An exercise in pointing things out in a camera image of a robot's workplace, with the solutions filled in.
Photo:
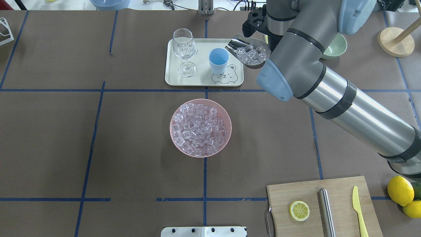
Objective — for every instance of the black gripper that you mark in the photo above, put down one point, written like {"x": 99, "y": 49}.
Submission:
{"x": 255, "y": 23}

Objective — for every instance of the silver metal ice scoop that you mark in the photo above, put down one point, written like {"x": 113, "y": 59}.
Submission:
{"x": 241, "y": 41}

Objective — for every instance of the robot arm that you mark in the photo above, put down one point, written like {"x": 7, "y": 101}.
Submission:
{"x": 307, "y": 28}

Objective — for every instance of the ice cubes in scoop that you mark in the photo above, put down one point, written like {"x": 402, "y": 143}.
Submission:
{"x": 251, "y": 56}

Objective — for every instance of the blue plastic cup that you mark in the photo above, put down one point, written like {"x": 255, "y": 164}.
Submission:
{"x": 218, "y": 59}

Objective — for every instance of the pile of ice cubes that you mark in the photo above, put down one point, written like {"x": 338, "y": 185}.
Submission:
{"x": 199, "y": 128}

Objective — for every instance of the white bear tray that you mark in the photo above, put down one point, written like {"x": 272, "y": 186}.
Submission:
{"x": 204, "y": 77}

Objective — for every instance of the clear wine glass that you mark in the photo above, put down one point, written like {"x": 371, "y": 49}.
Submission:
{"x": 183, "y": 45}

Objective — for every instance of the green ceramic bowl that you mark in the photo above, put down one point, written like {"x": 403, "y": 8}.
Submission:
{"x": 337, "y": 48}

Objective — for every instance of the pink bowl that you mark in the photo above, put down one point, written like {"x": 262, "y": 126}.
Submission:
{"x": 200, "y": 128}

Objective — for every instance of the wooden stand with round base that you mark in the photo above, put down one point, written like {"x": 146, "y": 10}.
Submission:
{"x": 396, "y": 41}

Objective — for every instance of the large blue bowl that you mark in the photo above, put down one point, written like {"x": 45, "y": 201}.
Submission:
{"x": 112, "y": 5}

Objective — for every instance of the half lemon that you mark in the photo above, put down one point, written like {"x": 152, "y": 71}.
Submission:
{"x": 299, "y": 211}

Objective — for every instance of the steel cylinder muddler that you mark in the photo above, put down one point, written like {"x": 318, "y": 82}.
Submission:
{"x": 326, "y": 213}

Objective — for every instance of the whole yellow lemon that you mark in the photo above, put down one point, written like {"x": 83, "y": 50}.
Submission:
{"x": 400, "y": 191}

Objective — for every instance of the green avocado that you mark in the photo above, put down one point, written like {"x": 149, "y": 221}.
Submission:
{"x": 417, "y": 190}

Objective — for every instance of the yellow plastic knife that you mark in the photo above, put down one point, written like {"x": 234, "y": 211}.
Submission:
{"x": 357, "y": 207}

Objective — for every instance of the aluminium frame post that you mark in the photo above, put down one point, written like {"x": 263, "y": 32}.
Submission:
{"x": 205, "y": 7}

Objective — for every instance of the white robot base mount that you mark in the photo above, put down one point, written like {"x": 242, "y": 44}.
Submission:
{"x": 205, "y": 231}

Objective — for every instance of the white wire cup rack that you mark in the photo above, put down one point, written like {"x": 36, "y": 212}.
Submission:
{"x": 5, "y": 32}

